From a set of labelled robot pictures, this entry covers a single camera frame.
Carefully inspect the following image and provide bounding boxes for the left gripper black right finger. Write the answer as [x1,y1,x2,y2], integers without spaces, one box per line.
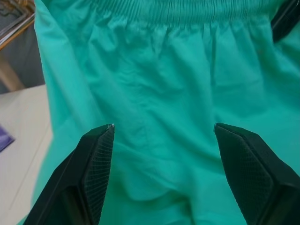
[213,122,300,225]

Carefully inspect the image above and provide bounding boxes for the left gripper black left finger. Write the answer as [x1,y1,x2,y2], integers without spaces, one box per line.
[23,123,116,225]

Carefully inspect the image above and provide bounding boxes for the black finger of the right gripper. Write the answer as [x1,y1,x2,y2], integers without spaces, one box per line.
[270,0,300,43]

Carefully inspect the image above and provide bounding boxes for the green shorts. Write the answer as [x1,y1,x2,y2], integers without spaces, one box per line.
[20,0,300,225]

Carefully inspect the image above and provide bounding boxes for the small purple tissue box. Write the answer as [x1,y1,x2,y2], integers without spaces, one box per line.
[0,124,16,153]

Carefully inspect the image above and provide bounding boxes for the wooden clothes rack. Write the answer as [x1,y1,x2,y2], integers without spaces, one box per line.
[0,9,36,92]

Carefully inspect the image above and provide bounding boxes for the dark grey wire hanger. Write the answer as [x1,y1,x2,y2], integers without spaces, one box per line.
[0,14,33,45]

